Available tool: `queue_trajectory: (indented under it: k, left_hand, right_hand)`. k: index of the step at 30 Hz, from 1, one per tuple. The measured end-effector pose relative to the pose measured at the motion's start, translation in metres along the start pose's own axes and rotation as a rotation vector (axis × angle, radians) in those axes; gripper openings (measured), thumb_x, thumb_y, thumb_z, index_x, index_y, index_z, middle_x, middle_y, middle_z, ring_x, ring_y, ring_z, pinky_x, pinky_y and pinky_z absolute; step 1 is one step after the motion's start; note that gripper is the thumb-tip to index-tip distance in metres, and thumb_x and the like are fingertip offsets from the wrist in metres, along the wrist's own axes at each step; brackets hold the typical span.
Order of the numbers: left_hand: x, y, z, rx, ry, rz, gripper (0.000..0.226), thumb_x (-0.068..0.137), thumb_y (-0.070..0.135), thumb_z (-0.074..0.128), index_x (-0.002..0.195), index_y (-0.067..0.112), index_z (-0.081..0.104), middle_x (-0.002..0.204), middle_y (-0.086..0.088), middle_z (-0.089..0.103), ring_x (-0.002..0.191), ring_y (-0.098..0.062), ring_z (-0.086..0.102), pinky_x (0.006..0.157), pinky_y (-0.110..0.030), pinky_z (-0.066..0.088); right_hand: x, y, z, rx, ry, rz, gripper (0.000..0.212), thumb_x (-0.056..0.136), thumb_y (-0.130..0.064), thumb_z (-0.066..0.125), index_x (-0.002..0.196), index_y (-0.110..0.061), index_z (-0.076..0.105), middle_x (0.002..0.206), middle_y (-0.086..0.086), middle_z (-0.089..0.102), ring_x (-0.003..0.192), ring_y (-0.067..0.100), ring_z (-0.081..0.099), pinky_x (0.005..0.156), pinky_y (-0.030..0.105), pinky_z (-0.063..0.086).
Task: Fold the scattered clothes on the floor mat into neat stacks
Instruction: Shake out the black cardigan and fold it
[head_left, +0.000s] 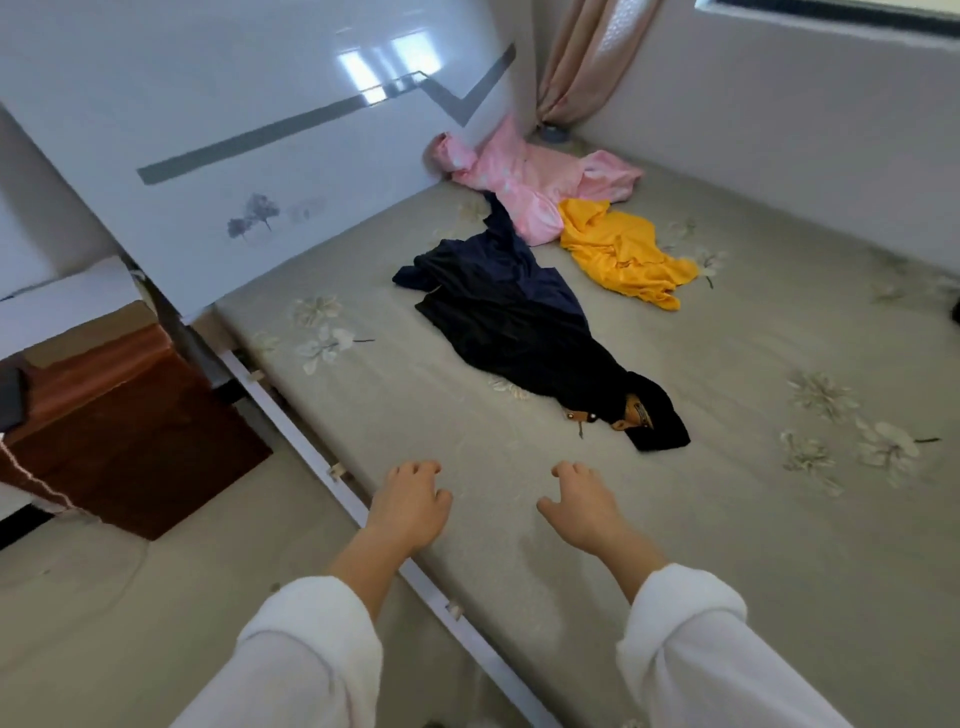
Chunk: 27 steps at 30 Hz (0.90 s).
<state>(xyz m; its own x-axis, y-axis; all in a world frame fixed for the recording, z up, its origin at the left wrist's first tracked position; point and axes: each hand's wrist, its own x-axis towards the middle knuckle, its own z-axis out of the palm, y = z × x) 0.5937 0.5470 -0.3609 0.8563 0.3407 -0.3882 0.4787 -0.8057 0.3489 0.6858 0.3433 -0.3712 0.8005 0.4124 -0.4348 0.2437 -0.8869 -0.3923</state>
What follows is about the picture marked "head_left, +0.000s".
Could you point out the dark window frame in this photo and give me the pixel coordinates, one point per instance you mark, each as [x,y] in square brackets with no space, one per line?
[832,16]

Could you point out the beige pink curtain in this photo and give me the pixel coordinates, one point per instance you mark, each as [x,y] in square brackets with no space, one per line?
[581,60]

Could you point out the person's left forearm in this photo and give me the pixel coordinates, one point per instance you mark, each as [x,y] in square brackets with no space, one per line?
[300,645]

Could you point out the white bed frame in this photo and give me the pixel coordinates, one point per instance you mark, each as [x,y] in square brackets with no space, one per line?
[360,495]

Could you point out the dark navy garment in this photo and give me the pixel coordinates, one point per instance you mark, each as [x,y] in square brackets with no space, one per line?
[525,322]

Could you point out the person's left thumb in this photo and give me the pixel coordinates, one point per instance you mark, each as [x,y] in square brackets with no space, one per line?
[442,501]

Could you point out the yellow garment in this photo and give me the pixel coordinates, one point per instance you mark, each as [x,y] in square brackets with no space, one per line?
[626,255]

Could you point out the person's right hand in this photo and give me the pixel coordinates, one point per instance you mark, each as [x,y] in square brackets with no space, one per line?
[585,508]

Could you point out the brown rug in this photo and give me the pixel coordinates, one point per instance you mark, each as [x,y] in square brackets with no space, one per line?
[120,435]

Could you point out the white glossy headboard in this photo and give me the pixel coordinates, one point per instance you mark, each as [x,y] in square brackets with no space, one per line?
[247,142]

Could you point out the white bedside cabinet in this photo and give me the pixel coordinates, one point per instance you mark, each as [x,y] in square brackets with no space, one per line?
[67,300]

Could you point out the pink garment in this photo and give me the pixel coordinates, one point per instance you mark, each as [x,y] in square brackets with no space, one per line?
[525,184]

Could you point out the grey floral mattress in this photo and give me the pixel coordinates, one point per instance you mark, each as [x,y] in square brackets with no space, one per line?
[675,465]

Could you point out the person's right forearm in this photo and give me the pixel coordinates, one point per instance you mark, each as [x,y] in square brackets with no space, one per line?
[705,645]

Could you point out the person's left hand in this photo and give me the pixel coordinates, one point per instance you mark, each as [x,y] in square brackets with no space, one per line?
[405,508]

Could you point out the person's right thumb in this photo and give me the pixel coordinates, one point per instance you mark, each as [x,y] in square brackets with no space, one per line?
[549,511]

